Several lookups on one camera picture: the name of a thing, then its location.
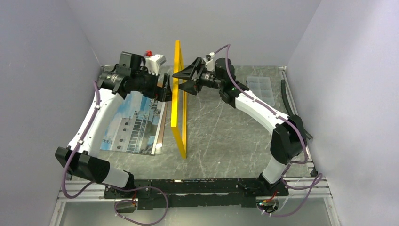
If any building photo print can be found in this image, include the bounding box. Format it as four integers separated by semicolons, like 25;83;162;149
100;92;162;155

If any yellow picture frame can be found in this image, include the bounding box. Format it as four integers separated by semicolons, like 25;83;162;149
170;40;187;159

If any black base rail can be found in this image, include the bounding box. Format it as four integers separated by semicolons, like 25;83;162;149
103;178;289;210

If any black hose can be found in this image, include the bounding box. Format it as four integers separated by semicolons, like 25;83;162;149
280;79;313;140

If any clear plastic organizer box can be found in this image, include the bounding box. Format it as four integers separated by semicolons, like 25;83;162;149
246;76;275;107

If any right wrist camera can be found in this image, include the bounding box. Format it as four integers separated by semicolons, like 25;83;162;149
202;52;215;72

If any aluminium extrusion frame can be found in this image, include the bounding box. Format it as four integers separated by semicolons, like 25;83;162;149
50;177;341;226

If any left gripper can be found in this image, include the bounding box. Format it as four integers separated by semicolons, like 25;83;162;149
132;68;175;102

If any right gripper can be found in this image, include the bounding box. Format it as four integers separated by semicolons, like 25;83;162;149
173;57;223;95

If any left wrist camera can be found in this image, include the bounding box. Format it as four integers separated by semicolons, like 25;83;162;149
144;50;166;75

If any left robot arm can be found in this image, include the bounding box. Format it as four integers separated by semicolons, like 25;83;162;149
55;52;172;198

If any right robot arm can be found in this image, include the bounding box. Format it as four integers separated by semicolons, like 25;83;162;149
173;57;307;195

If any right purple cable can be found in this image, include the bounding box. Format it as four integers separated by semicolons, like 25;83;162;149
210;43;324;218

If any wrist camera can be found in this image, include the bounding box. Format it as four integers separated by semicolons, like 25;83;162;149
202;52;215;72
144;50;166;75

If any brown backing board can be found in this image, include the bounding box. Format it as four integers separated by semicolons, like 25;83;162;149
154;81;169;150

